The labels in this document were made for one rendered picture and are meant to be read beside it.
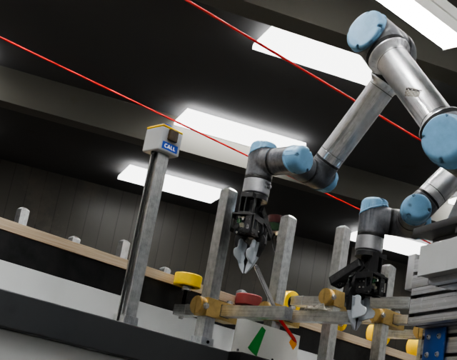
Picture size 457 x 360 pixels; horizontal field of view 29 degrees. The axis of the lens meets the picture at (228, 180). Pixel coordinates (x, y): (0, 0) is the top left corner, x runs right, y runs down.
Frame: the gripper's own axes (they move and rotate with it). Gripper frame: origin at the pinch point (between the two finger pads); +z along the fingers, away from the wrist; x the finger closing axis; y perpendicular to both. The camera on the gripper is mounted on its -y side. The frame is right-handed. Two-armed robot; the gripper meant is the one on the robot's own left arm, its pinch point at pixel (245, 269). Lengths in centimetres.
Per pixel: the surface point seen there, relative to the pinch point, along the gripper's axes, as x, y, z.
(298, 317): 7.8, -22.3, 7.8
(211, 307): -7.0, 2.9, 11.6
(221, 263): -7.2, 1.3, -0.7
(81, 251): -37.6, 22.9, 3.5
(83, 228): -583, -683, -182
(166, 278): -27.4, -5.0, 3.5
